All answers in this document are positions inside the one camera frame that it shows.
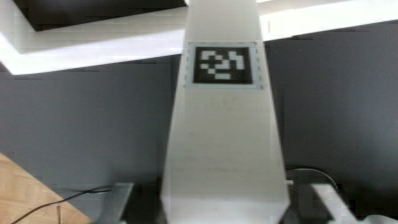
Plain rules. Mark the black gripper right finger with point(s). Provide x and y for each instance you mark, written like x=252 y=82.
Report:
x=316 y=207

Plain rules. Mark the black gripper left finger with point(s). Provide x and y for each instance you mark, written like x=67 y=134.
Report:
x=131 y=205

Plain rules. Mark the white desk leg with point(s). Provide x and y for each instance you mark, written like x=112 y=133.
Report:
x=224 y=181

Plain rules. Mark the white U-shaped fence wall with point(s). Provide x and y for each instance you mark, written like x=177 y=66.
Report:
x=145 y=36

